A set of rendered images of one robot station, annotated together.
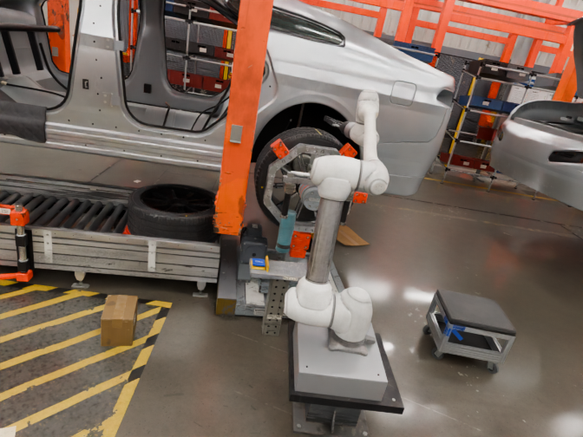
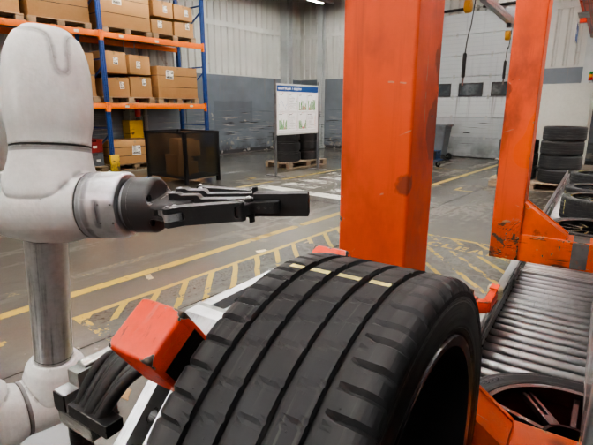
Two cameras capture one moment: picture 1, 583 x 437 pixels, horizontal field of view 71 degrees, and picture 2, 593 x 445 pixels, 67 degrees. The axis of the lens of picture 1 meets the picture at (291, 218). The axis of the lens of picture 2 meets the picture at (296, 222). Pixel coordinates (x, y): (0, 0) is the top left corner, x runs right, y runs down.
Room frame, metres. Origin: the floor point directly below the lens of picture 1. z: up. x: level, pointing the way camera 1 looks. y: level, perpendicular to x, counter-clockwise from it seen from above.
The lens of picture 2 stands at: (2.90, -0.49, 1.39)
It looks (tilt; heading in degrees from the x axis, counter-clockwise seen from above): 14 degrees down; 135
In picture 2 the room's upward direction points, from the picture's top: straight up
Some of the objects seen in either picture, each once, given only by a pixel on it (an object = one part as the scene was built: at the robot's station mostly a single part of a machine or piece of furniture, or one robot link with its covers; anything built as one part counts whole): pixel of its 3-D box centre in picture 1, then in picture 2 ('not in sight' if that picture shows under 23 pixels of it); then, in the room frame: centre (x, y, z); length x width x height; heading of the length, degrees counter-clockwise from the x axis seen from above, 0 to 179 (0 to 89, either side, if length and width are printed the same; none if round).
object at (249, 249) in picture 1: (252, 248); not in sight; (2.64, 0.24, 0.26); 0.42 x 0.18 x 0.35; 11
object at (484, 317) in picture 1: (466, 330); not in sight; (2.25, -1.23, 0.17); 0.43 x 0.36 x 0.34; 90
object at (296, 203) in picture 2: not in sight; (281, 204); (2.49, -0.11, 1.27); 0.07 x 0.01 x 0.03; 36
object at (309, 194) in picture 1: (311, 193); not in sight; (2.32, -0.09, 0.85); 0.21 x 0.14 x 0.14; 11
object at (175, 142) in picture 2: not in sight; (182, 155); (-5.07, 4.30, 0.49); 1.27 x 0.88 x 0.97; 5
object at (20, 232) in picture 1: (22, 243); not in sight; (2.06, 1.52, 0.30); 0.09 x 0.05 x 0.50; 101
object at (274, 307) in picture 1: (275, 302); not in sight; (2.09, 0.00, 0.21); 0.10 x 0.10 x 0.42; 11
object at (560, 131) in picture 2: not in sight; (538, 156); (0.24, 8.30, 0.55); 1.40 x 0.80 x 1.09; 3
